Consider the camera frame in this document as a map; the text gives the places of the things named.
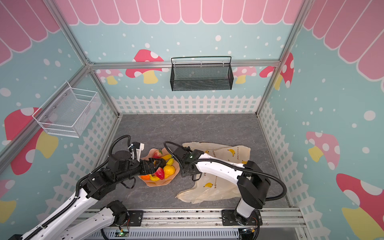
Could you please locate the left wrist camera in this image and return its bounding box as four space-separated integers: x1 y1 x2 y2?
128 142 145 161

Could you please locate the beige plastic bag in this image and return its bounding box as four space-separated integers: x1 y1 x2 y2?
177 142 251 204

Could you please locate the black mesh wall basket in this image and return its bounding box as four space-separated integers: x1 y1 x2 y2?
170 56 234 92

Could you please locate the yellow lemon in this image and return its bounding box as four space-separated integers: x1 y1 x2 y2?
163 165 176 179

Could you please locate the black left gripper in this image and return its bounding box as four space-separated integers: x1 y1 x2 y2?
115 158 163 184

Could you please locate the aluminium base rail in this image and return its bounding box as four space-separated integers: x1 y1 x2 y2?
53 206 310 240

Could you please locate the small yellow banana front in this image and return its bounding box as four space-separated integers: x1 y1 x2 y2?
150 175 160 182

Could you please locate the orange tangerine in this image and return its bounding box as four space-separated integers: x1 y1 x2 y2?
140 175 151 181

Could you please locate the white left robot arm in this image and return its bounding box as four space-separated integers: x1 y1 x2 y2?
11 135 166 240

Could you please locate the red strawberry top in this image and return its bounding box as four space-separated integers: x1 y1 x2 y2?
152 150 163 159

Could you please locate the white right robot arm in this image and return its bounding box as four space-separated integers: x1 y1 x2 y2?
164 141 288 226

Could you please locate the white wire wall basket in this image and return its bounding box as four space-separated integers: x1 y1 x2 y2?
32 82 102 138

